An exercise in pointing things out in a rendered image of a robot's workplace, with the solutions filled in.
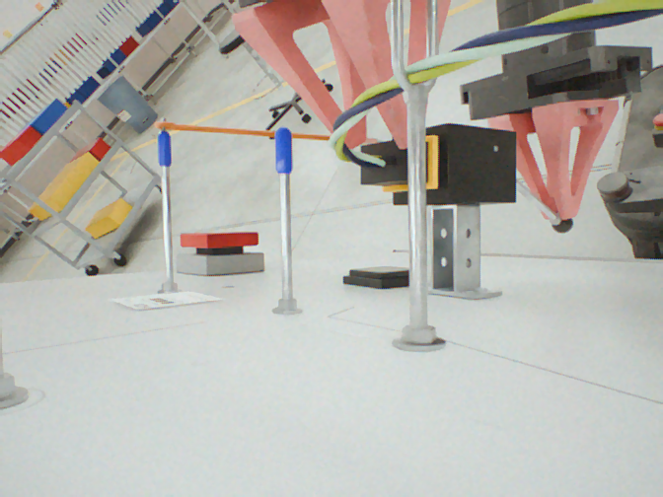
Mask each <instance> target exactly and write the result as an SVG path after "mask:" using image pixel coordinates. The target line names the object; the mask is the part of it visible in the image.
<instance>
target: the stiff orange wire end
mask: <svg viewBox="0 0 663 497"><path fill-rule="evenodd" d="M155 127H156V128H158V129H161V130H162V127H166V130H180V131H194V132H209V133H223V134H238V135H252V136H266V137H274V134H275V132H276V131H267V130H254V129H241V128H228V127H215V126H201V125H188V124H175V123H173V122H168V121H162V122H157V123H155ZM291 134H292V138H295V139H309V140H324V141H329V140H330V138H331V135H320V134H307V133H293V132H291ZM379 142H384V141H382V140H377V139H376V138H373V137H367V138H366V141H365V142H364V143H363V144H365V145H368V144H373V143H379Z"/></svg>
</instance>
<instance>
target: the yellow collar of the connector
mask: <svg viewBox="0 0 663 497"><path fill-rule="evenodd" d="M426 142H428V182H427V183H426V189H435V188H437V187H438V136H434V135H432V136H426ZM382 191H383V192H397V191H408V184H404V185H392V186H382Z"/></svg>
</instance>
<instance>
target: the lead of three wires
mask: <svg viewBox="0 0 663 497"><path fill-rule="evenodd" d="M418 62H419V61H417V62H415V63H413V64H411V65H409V66H408V67H406V68H405V71H406V73H407V75H408V78H409V81H410V82H411V83H412V84H415V83H416V84H418V83H419V82H423V81H422V79H421V78H420V72H421V71H423V70H420V69H419V67H418ZM404 91H405V90H404V89H403V88H401V86H400V85H399V83H398V82H397V80H396V78H395V76H393V77H392V78H391V79H390V80H389V81H387V82H384V83H381V84H378V85H376V86H374V87H372V88H370V89H368V90H367V91H365V92H364V93H362V94H361V95H360V96H359V97H358V98H357V99H356V100H355V101H354V103H353V104H352V106H351V107H350V108H349V109H348V110H346V111H344V112H343V113H342V114H340V115H339V116H338V117H337V119H336V120H335V122H334V124H333V128H332V129H333V134H332V135H331V138H330V140H329V142H330V146H331V147H332V148H333V149H335V153H336V156H337V157H338V158H339V159H340V160H342V161H344V162H348V163H354V164H355V165H357V166H360V167H363V168H368V169H379V168H377V167H378V165H379V166H381V167H384V166H385V164H386V163H385V161H383V160H380V159H378V157H381V156H370V155H367V154H363V153H361V152H358V151H355V150H351V149H349V148H348V147H347V145H346V144H345V142H344V140H345V137H346V134H347V132H348V129H349V128H351V127H352V126H353V125H354V124H355V123H356V122H358V121H359V120H360V119H361V118H362V117H363V116H364V115H365V114H366V113H367V112H368V111H369V110H370V109H371V108H372V107H376V106H378V105H380V104H382V103H384V102H386V101H388V100H390V99H392V98H394V97H396V96H398V95H400V94H401V93H403V92H404ZM381 158H382V157H381Z"/></svg>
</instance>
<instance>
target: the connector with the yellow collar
mask: <svg viewBox="0 0 663 497"><path fill-rule="evenodd" d="M360 152H361V153H363V154H367V155H370V156H381V157H382V158H381V157H378V159H380V160H383V161H385V163H386V164H385V166H384V167H381V166H379V165H378V167H377V168H379V169H368V168H363V167H360V184H363V185H377V186H392V185H404V184H408V180H407V148H405V149H400V148H399V147H398V145H397V143H396V141H395V140H390V141H384V142H379V143H373V144H368V145H362V146H360ZM426 182H428V142H426ZM438 185H441V144H438Z"/></svg>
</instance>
